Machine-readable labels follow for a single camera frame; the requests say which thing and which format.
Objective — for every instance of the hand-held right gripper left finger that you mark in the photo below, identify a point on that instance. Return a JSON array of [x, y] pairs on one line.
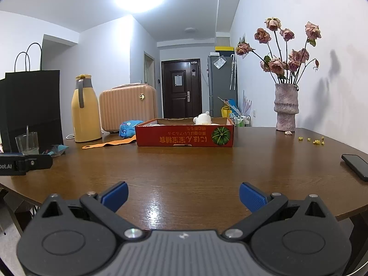
[[115, 197]]

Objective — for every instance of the black paper bag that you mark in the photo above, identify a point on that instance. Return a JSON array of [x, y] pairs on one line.
[[31, 106]]

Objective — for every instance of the dark brown entrance door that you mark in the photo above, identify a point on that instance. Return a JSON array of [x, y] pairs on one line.
[[181, 89]]

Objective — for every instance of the black smartphone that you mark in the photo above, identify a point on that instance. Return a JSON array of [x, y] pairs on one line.
[[356, 165]]

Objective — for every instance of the interior wooden door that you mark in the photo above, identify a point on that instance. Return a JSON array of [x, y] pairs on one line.
[[149, 69]]

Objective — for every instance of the scattered yellow crumbs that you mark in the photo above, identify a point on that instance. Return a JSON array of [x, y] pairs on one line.
[[316, 141]]

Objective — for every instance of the blue snack packet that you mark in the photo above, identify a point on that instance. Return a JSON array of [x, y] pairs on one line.
[[56, 150]]

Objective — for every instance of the yellow thermos jug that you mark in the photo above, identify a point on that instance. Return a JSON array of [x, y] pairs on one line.
[[86, 118]]

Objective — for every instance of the dried pink roses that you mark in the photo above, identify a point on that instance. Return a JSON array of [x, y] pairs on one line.
[[276, 64]]

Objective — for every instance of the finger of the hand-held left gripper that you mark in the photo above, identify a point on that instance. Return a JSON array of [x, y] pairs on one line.
[[37, 162]]

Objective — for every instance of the small pink suitcase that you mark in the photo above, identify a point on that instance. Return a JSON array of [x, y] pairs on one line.
[[128, 109]]

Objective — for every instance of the fallen pink petal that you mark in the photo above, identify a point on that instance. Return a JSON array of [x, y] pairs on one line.
[[288, 132]]

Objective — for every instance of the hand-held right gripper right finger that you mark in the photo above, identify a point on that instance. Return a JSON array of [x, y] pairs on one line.
[[253, 197]]

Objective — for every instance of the orange cardboard box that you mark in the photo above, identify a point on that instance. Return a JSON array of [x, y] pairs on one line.
[[184, 136]]

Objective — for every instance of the grey refrigerator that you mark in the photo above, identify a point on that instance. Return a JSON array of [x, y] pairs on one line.
[[221, 89]]

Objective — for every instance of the small ceiling lamp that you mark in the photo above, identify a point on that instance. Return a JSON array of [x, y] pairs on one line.
[[191, 30]]

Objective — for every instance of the blue tissue pack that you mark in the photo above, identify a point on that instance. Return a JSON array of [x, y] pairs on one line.
[[129, 128]]

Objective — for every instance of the white paper note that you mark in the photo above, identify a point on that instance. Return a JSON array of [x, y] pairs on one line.
[[220, 62]]

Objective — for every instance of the yellow white plush toy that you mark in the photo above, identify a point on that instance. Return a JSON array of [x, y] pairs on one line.
[[202, 118]]

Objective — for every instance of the folded white umbrella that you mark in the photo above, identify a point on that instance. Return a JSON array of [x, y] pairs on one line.
[[233, 73]]

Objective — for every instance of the glass cup with straw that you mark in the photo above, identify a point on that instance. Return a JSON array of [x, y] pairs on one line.
[[27, 145]]

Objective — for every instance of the yellow bag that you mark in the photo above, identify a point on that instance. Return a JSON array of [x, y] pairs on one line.
[[226, 112]]

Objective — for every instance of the pink textured vase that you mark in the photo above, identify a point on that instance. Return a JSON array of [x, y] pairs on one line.
[[286, 109]]

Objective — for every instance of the yellow box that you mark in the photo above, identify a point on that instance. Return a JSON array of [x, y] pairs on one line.
[[224, 49]]

